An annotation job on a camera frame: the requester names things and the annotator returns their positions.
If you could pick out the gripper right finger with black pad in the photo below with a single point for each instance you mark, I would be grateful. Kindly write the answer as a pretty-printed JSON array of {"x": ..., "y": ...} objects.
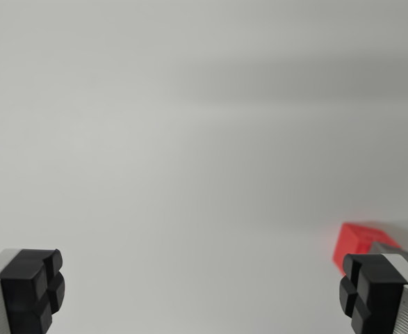
[{"x": 381, "y": 295}]

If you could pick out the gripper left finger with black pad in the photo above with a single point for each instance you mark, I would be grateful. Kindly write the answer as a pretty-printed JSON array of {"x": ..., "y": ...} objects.
[{"x": 23, "y": 295}]

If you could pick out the red embossed soft cube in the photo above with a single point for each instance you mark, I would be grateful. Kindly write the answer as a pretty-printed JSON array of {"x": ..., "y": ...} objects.
[{"x": 354, "y": 243}]

